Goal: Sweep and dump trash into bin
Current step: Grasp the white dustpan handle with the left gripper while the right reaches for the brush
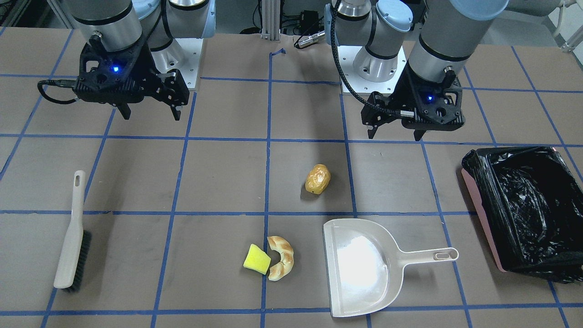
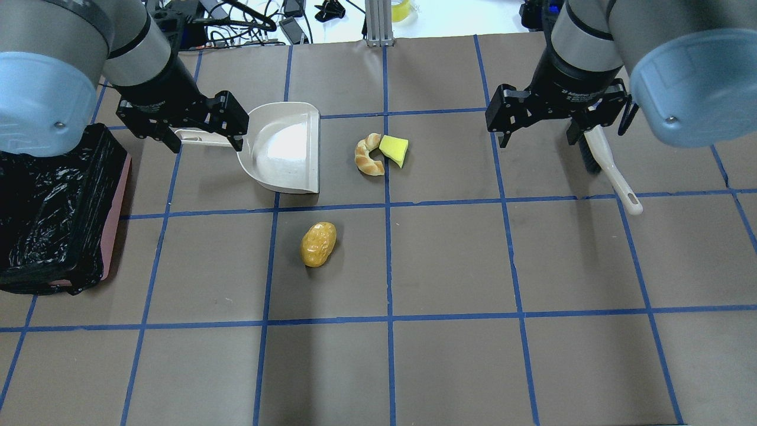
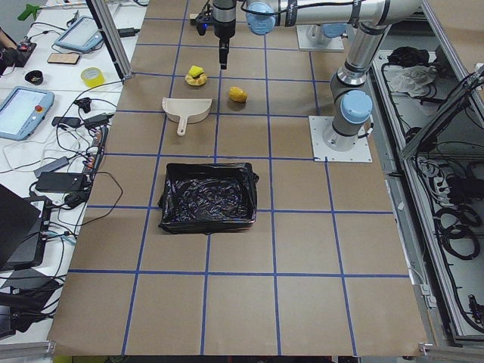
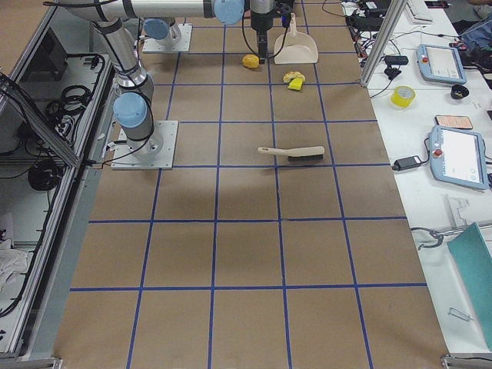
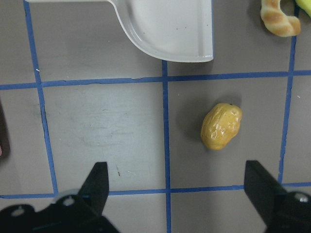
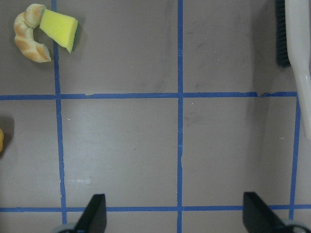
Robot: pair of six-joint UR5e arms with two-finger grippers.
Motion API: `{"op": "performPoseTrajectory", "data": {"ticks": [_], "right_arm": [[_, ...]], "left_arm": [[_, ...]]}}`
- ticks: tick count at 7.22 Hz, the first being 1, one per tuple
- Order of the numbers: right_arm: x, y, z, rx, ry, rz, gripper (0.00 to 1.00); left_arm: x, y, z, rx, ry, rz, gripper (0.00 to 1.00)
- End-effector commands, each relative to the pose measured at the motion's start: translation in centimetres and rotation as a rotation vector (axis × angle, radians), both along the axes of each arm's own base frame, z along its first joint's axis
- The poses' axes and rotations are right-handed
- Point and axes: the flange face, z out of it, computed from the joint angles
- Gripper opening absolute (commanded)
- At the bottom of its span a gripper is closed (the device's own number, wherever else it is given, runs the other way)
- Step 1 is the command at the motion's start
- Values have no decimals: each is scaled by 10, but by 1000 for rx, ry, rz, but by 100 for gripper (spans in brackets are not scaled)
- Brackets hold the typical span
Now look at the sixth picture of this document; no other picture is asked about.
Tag toy croissant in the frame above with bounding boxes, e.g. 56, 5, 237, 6
14, 3, 52, 63

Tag white hand brush black bristles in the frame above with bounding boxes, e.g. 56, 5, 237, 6
275, 0, 311, 140

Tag yellow toy lemon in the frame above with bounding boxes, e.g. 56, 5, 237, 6
0, 129, 4, 152

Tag yellow green sponge piece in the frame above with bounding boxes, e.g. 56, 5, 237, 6
39, 9, 78, 53

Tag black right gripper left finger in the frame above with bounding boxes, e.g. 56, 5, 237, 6
74, 194, 107, 233

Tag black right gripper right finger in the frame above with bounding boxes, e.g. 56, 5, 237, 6
242, 192, 289, 233

